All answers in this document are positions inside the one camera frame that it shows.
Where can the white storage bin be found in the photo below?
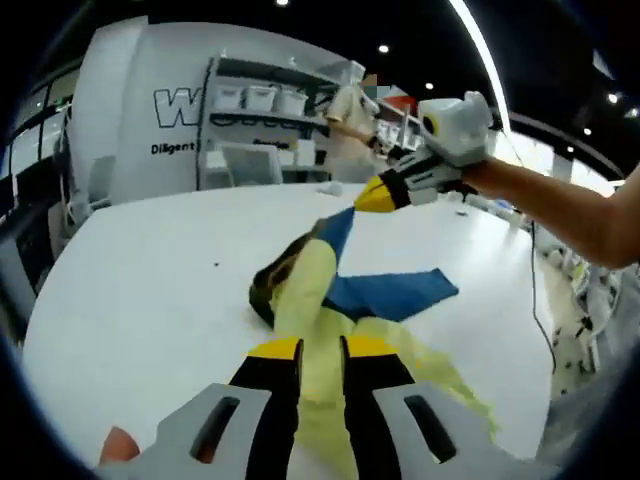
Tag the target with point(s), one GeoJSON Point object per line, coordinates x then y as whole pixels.
{"type": "Point", "coordinates": [291, 101]}
{"type": "Point", "coordinates": [260, 98]}
{"type": "Point", "coordinates": [231, 96]}

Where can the white office chair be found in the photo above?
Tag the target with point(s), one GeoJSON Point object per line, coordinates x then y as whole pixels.
{"type": "Point", "coordinates": [102, 177]}
{"type": "Point", "coordinates": [250, 162]}

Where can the yellow and blue garment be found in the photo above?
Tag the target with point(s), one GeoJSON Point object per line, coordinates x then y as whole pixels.
{"type": "Point", "coordinates": [390, 295]}

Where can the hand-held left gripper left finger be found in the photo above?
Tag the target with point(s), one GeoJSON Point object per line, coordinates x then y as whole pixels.
{"type": "Point", "coordinates": [265, 400]}

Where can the white crumpled cloth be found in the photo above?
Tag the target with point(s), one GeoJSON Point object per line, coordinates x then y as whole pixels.
{"type": "Point", "coordinates": [332, 188]}

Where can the person's left hand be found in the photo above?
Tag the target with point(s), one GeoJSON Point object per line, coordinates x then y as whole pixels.
{"type": "Point", "coordinates": [119, 445]}

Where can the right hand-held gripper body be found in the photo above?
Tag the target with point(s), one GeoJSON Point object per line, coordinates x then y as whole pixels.
{"type": "Point", "coordinates": [457, 127]}

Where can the ceiling strip light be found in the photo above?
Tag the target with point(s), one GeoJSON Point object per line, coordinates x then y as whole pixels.
{"type": "Point", "coordinates": [487, 60]}

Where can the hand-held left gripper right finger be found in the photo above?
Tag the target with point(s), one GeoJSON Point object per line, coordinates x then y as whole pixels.
{"type": "Point", "coordinates": [372, 400]}

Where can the white shelving rack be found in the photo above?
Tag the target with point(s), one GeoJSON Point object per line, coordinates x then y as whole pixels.
{"type": "Point", "coordinates": [270, 120]}

